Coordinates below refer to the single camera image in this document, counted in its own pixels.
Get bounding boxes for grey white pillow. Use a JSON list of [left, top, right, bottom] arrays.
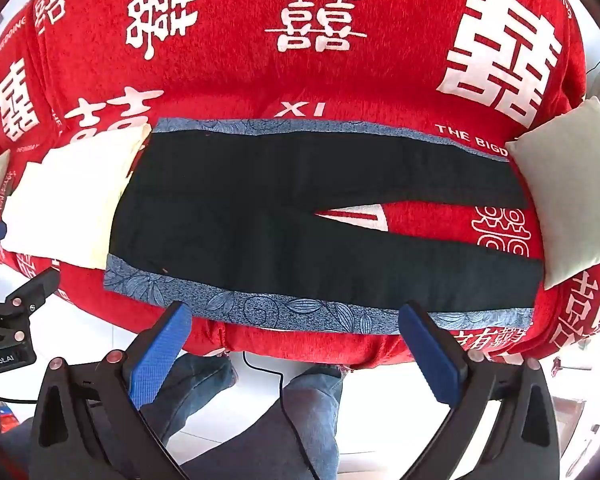
[[505, 95, 600, 291]]

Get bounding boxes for person's left leg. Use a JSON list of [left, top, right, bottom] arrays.
[[140, 352, 236, 456]]

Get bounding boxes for person's right leg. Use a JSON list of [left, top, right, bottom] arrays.
[[180, 365, 346, 480]]

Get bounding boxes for black cable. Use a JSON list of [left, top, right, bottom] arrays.
[[241, 351, 313, 480]]

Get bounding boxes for person's leg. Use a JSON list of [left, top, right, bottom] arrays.
[[180, 365, 346, 480], [140, 352, 236, 456]]

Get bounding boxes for red object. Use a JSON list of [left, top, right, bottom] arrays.
[[0, 405, 21, 433]]

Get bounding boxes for red printed blanket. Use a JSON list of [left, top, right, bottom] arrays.
[[0, 0, 600, 366]]

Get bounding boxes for black pants with blue trim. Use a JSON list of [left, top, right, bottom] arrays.
[[102, 117, 546, 336]]

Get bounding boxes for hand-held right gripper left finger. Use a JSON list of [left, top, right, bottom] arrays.
[[27, 301, 196, 480]]

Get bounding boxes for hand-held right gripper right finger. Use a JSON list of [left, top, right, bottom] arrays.
[[399, 301, 561, 480]]

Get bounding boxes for cream folded cloth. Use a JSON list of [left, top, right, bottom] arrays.
[[0, 125, 151, 271]]

